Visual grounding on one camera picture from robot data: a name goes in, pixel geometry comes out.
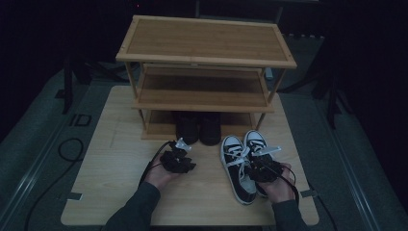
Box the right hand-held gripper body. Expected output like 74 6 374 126
244 145 285 184

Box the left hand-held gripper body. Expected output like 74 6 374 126
159 138 193 174

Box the black shoe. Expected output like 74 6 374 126
174 111 200 146
199 111 222 147

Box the black white canvas sneaker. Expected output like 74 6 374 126
242 129 280 198
219 134 258 206

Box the wooden shoe rack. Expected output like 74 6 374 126
115 14 298 143

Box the person's left hand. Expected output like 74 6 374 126
143 160 182 193

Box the person's right hand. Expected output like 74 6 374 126
256 162 297 205

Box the black stand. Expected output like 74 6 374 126
54 54 129 115
278 64 354 129

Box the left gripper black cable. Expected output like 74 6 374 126
138 141 176 187

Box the grey floor rail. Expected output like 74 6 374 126
0 118 70 222
330 128 383 231

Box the black floor cable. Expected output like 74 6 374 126
23 138 85 231

